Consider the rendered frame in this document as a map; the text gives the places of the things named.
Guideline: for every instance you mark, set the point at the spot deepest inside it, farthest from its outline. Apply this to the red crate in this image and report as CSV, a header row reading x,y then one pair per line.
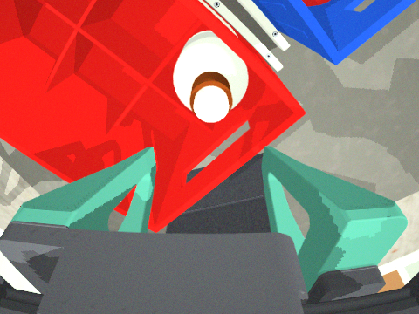
x,y
58,109

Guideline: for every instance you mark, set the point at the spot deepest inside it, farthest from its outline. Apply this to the blue plastic bottle crate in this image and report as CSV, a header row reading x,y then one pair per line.
x,y
347,29

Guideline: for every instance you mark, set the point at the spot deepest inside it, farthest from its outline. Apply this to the white bottle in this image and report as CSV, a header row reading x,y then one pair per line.
x,y
213,73

